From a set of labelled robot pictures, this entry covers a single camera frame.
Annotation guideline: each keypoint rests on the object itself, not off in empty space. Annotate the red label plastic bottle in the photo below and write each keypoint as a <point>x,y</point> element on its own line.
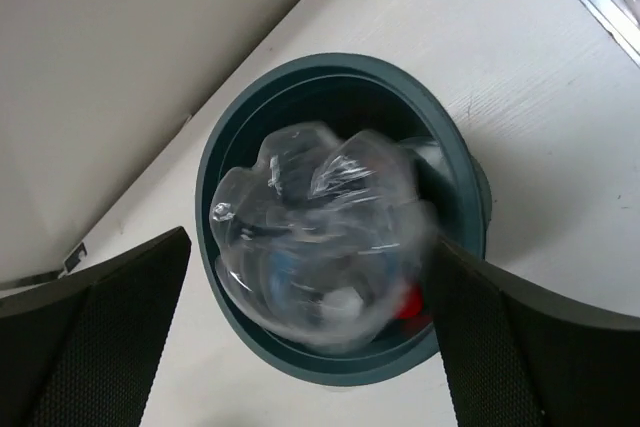
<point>414,315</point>

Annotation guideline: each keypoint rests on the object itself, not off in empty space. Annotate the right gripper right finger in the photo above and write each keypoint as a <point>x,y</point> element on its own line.
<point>517,354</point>

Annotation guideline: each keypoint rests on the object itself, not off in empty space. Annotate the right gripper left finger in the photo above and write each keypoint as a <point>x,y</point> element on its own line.
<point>84,350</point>

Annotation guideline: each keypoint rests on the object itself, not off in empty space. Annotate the dark teal plastic bin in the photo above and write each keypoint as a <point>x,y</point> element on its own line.
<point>348,92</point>

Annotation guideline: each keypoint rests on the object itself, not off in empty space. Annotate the blue label plastic bottle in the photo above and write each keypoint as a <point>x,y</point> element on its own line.
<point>321,240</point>

